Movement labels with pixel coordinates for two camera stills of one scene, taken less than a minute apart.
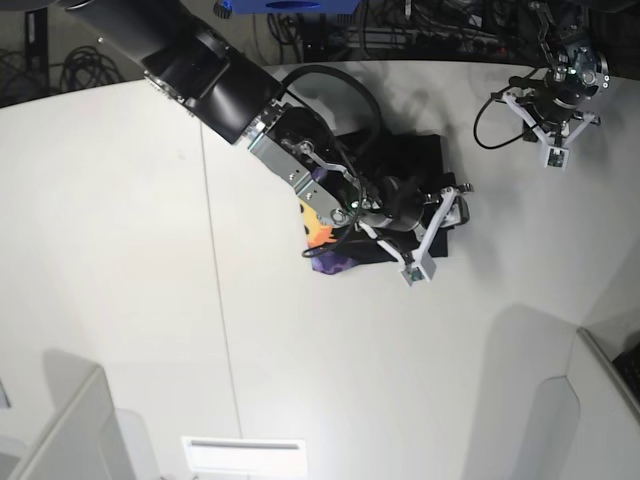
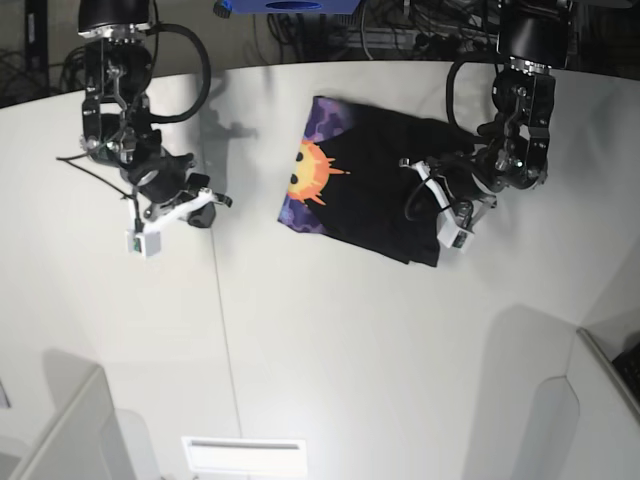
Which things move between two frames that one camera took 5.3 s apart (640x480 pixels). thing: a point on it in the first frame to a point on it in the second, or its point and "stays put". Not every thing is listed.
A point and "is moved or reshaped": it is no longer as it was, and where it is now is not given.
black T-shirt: (400, 183) is moved or reshaped
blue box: (226, 8) stays put
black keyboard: (627, 364) stays put
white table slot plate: (246, 455) stays put
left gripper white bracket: (418, 265) to (200, 197)
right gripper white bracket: (556, 150) to (425, 170)
